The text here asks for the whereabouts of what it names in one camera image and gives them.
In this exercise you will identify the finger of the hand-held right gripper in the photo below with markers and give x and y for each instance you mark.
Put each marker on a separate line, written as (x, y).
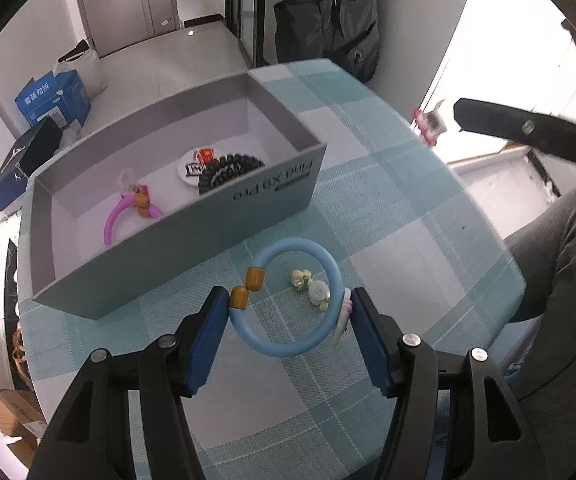
(517, 127)

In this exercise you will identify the grey cardboard box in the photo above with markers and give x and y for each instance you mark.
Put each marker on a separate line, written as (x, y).
(178, 240)

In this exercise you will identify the dark blue shoe box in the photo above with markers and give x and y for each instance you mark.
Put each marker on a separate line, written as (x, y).
(15, 170)

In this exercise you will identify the grey door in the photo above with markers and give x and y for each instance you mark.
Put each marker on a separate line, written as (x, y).
(168, 0)

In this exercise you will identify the tan shoe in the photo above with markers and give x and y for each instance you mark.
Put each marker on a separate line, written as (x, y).
(20, 360)

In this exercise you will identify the teal checked tablecloth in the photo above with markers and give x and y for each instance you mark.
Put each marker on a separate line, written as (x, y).
(392, 200)

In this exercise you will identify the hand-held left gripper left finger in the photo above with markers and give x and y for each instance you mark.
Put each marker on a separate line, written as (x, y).
(203, 345)

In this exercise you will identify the black backpack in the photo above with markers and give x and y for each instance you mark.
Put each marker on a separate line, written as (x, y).
(338, 15)

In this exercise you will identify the small red white trinket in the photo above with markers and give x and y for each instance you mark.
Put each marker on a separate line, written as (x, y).
(428, 125)

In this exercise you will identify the white plastic bag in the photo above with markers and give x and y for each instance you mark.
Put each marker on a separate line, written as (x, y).
(85, 70)

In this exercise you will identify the blue cardboard box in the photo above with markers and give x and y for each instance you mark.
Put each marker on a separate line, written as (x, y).
(53, 100)

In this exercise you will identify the printed round badge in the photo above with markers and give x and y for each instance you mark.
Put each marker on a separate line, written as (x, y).
(190, 170)

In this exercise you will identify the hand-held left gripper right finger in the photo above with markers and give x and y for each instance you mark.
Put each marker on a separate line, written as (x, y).
(372, 345)

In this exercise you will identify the black framed glass door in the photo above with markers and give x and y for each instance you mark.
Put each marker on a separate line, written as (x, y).
(253, 10)

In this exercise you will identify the person's leg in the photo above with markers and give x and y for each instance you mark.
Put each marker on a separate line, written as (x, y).
(552, 260)

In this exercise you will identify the brown cardboard box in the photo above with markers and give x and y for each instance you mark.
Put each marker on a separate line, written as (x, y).
(18, 410)

